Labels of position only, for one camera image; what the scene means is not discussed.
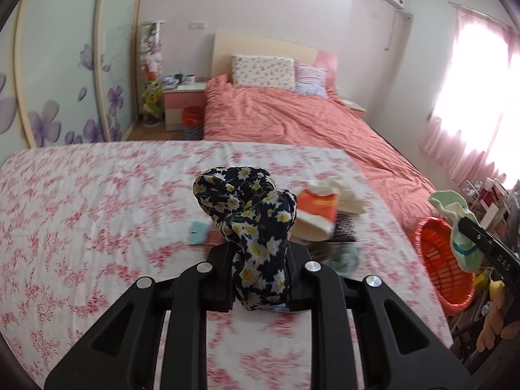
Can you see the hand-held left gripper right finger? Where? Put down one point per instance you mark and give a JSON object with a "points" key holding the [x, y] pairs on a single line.
{"points": [[298, 284]]}

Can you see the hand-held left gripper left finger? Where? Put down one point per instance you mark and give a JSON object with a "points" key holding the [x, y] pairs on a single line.
{"points": [[221, 276]]}

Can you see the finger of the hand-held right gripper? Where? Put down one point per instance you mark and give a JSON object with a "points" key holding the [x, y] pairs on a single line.
{"points": [[473, 231]]}

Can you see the light green sock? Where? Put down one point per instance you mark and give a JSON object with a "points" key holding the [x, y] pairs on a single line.
{"points": [[451, 211]]}

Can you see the orange plastic basket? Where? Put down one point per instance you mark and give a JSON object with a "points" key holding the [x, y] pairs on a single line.
{"points": [[438, 260]]}

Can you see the light blue box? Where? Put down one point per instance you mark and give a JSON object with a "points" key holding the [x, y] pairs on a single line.
{"points": [[199, 233]]}

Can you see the black floral cloth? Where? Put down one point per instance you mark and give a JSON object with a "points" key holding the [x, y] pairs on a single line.
{"points": [[252, 227]]}

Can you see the red and white paper cup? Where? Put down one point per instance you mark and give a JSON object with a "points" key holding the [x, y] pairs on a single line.
{"points": [[319, 207]]}

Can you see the white shelf cart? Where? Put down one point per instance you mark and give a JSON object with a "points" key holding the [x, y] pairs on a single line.
{"points": [[493, 199]]}

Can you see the pale green cloth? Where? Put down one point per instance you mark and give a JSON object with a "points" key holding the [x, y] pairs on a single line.
{"points": [[345, 258]]}

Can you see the tan plush toy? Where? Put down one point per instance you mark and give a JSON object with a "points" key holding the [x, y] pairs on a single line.
{"points": [[489, 325]]}

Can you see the black mesh piece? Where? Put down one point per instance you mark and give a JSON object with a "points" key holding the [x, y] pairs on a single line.
{"points": [[345, 227]]}

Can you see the crumpled white tissue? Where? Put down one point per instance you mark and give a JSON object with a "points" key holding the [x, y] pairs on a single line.
{"points": [[349, 195]]}

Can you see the pink floral tablecloth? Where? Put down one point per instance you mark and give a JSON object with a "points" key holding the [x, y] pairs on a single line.
{"points": [[101, 211]]}

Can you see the pink curtain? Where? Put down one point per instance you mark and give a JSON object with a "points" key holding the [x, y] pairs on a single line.
{"points": [[467, 89]]}

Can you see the small orange waste basket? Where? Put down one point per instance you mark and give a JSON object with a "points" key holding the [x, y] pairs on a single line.
{"points": [[193, 122]]}

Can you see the bed with pink duvet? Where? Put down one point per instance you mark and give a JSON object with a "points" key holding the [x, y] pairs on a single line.
{"points": [[292, 126]]}

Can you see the cream nightstand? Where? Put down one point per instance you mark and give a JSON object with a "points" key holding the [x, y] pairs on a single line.
{"points": [[353, 107]]}

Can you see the pink and white nightstand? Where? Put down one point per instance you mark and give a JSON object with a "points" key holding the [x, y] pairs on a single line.
{"points": [[183, 105]]}

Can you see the mug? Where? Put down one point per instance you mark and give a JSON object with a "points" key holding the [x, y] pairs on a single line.
{"points": [[189, 79]]}

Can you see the pink striped pillow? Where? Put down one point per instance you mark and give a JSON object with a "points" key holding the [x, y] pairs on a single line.
{"points": [[310, 79]]}

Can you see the floral print pillow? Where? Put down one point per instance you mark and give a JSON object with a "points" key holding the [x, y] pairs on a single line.
{"points": [[262, 71]]}

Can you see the clear tube of plush toys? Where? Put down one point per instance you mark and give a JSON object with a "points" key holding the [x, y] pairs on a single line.
{"points": [[151, 69]]}

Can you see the cream and pink headboard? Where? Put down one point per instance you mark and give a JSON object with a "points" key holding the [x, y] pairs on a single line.
{"points": [[264, 44]]}

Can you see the flower print wardrobe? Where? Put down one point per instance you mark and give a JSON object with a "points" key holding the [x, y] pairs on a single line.
{"points": [[61, 69]]}

